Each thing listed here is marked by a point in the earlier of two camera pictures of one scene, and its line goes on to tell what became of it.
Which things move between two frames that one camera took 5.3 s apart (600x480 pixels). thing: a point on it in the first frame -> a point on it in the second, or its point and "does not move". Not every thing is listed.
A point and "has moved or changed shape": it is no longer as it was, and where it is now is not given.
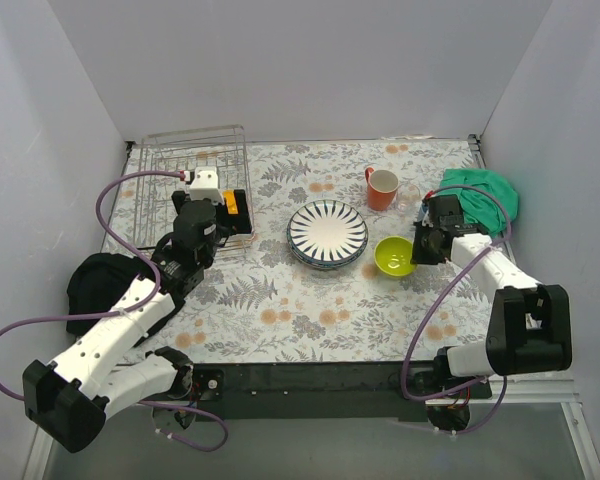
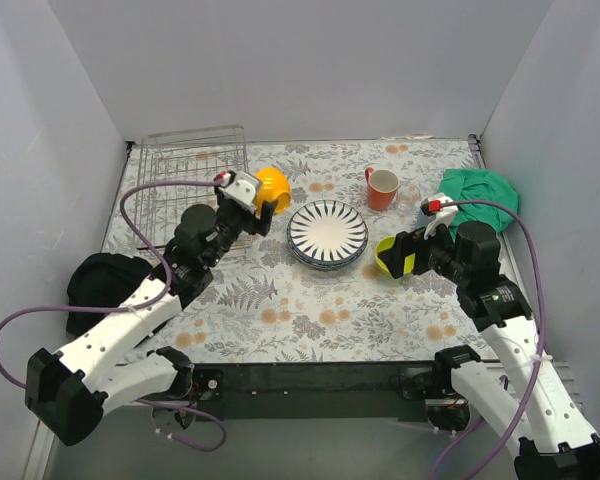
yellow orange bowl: x=230 y=199 has moved or changed shape
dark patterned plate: x=328 y=263 does not move
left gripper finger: x=241 y=221 -> x=266 y=214
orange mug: x=381 y=188 does not move
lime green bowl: x=393 y=256 does not move
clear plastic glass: x=409 y=197 does not move
